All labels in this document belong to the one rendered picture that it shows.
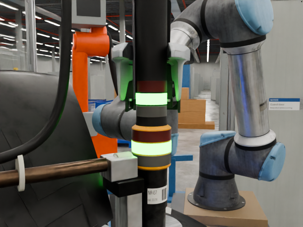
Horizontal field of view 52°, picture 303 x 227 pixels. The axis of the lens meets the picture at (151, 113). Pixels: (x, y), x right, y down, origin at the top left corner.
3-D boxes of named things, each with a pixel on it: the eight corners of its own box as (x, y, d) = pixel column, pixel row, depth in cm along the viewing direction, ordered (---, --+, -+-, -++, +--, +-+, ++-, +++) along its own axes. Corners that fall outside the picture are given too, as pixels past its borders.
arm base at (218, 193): (193, 190, 112) (193, 163, 111) (236, 192, 110) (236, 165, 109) (193, 206, 97) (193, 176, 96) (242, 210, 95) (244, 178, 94)
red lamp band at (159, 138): (144, 144, 31) (144, 132, 31) (124, 137, 35) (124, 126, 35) (179, 140, 33) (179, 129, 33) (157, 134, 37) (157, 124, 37)
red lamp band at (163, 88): (145, 92, 31) (145, 80, 31) (130, 91, 34) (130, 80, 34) (173, 92, 33) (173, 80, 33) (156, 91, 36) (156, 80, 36)
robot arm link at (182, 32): (182, -6, 91) (77, 114, 68) (214, -14, 83) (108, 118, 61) (197, 27, 97) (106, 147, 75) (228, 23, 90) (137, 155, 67)
